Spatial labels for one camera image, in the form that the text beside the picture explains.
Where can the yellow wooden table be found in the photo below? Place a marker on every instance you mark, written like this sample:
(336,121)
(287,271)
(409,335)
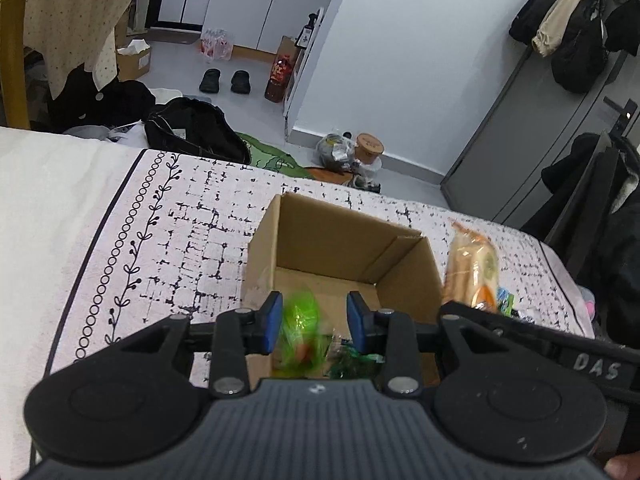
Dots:
(12,50)

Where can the small cardboard box with paper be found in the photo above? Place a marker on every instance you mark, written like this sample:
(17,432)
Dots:
(134,62)

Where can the orange floor mat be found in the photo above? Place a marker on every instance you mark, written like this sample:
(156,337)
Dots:
(325,174)

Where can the person's right hand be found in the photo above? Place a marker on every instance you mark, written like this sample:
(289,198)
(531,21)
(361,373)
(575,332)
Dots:
(625,467)

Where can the plastic bag of rubbish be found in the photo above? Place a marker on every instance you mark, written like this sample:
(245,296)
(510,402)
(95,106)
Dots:
(335,150)

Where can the black slipper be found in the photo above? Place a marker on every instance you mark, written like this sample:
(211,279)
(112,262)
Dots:
(210,81)
(240,82)

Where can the grey sneaker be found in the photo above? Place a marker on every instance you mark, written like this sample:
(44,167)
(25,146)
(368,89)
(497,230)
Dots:
(366,184)

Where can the orange cracker packet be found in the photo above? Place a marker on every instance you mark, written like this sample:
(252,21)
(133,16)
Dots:
(470,265)

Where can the white cabinet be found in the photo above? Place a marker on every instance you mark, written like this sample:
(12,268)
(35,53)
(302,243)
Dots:
(250,10)

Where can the white bed sheet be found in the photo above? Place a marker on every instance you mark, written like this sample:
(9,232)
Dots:
(50,210)

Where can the dark chair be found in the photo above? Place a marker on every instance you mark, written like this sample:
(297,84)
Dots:
(590,200)

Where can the hanging black coats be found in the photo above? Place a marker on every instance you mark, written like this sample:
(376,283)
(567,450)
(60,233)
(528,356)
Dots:
(580,60)

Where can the green biscuit packet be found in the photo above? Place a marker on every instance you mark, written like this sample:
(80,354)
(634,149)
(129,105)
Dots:
(352,360)

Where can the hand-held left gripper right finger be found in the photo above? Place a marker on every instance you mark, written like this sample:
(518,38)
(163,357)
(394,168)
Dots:
(357,322)

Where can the hanging beige garment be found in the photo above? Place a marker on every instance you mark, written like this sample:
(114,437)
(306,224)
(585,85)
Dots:
(557,20)

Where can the red label oil bottle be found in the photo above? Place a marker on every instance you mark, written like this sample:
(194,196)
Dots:
(279,77)

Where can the pink soft item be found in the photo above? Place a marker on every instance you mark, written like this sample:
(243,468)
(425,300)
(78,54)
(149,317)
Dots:
(590,305)

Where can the clear plastic tub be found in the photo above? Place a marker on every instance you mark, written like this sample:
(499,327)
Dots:
(370,169)

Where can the bright green snack packet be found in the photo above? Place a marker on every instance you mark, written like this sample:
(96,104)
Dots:
(300,325)

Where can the small green snack packet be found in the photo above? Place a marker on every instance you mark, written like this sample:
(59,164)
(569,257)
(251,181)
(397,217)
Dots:
(506,294)

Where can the black spray bottle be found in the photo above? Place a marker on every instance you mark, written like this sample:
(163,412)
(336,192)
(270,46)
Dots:
(306,32)

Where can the white patterned blanket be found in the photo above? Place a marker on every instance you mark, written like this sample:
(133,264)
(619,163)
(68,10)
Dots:
(200,220)

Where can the green rug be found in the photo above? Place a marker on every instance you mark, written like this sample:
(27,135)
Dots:
(272,157)

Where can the pink pack of water bottles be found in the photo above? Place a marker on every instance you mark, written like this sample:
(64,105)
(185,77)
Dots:
(216,45)

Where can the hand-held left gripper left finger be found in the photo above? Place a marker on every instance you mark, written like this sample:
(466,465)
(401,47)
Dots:
(272,322)

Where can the black clothes pile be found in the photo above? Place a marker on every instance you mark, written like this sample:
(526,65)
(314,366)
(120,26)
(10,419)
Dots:
(100,102)

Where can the black coat on chair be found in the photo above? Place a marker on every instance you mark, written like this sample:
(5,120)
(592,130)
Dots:
(625,260)

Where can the grey door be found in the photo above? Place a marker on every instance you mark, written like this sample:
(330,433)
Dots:
(510,160)

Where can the black bag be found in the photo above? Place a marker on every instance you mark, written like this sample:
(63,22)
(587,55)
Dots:
(195,132)

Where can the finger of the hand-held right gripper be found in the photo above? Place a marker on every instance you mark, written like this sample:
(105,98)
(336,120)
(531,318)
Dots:
(520,327)

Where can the brown paper bucket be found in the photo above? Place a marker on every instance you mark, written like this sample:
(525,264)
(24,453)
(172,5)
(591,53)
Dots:
(369,146)

